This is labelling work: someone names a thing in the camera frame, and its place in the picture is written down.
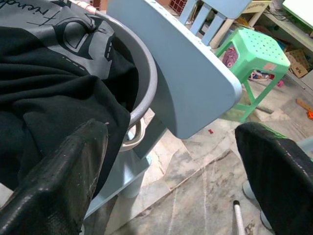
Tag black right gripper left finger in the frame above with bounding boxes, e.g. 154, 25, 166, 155
0, 118, 110, 235

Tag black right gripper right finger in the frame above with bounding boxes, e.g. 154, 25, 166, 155
234, 122, 313, 235

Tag black shirt with grey print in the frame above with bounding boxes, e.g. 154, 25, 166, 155
0, 0, 140, 196

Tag orange toy pieces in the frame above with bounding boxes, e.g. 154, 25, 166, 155
295, 98, 313, 118

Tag colourful floor toy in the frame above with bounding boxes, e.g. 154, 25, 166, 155
248, 69, 276, 82

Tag small brown cardboard box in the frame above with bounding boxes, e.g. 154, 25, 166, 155
285, 48, 310, 78

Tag light blue child chair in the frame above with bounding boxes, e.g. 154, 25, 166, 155
84, 0, 243, 219
179, 0, 252, 46

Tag green plastic stool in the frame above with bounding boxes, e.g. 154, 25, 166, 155
214, 27, 291, 123

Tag pink cloth bundle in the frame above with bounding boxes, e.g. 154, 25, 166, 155
224, 46, 239, 69

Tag grey plastic bucket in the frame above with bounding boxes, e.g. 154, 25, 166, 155
94, 11, 159, 153

